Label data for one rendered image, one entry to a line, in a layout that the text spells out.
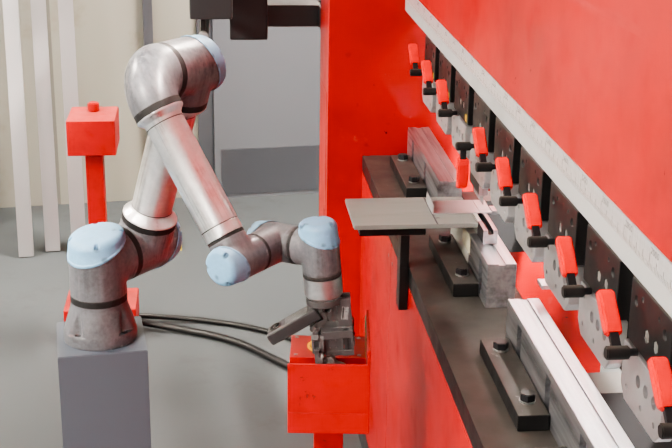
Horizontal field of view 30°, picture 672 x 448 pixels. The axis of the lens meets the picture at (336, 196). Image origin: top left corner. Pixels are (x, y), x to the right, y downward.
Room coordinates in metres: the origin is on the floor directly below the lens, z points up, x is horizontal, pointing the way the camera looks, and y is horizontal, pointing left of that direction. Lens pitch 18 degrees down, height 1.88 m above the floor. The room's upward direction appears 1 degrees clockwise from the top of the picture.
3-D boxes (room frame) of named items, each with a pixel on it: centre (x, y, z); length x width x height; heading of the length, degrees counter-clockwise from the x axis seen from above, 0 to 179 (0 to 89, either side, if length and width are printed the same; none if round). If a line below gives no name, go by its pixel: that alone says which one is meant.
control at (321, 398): (2.30, 0.01, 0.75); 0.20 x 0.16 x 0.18; 0
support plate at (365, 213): (2.57, -0.16, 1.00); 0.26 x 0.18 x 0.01; 96
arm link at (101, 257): (2.40, 0.48, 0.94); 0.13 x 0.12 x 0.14; 146
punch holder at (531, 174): (2.01, -0.36, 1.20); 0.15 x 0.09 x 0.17; 6
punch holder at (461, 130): (2.61, -0.30, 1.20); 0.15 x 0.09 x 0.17; 6
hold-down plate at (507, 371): (1.97, -0.31, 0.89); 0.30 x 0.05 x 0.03; 6
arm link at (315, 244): (2.25, 0.03, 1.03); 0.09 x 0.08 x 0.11; 56
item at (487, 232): (2.55, -0.31, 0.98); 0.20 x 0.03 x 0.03; 6
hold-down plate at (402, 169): (3.17, -0.19, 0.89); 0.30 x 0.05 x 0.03; 6
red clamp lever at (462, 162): (2.42, -0.26, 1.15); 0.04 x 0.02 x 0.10; 96
